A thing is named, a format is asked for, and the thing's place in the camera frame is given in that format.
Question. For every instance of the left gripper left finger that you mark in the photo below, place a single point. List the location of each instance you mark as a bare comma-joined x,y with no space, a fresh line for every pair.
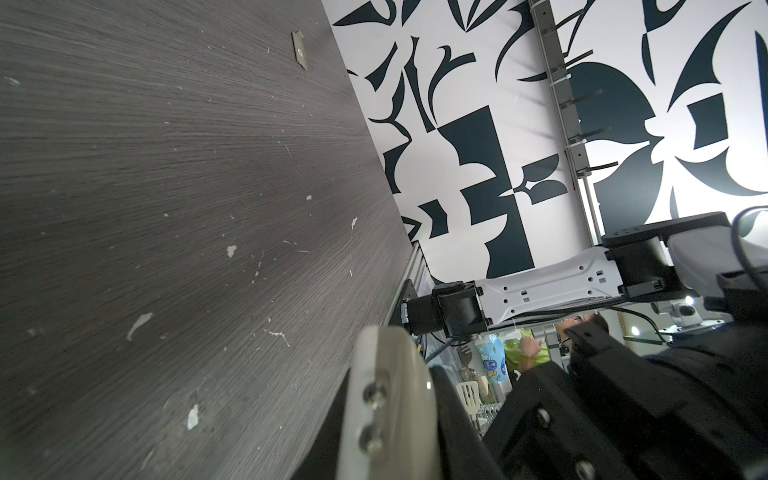
390,423

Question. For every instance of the remote battery cover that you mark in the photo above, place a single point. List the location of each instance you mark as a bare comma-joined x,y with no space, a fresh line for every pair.
299,49

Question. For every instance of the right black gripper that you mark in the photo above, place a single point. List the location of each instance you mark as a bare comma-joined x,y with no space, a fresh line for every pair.
697,410

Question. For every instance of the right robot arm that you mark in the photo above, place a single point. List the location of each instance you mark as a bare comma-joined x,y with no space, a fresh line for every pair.
708,256

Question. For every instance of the wall hook rail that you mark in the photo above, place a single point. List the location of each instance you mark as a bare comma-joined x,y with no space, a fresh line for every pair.
559,66

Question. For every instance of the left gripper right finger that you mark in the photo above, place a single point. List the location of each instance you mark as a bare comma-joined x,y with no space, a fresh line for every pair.
462,452

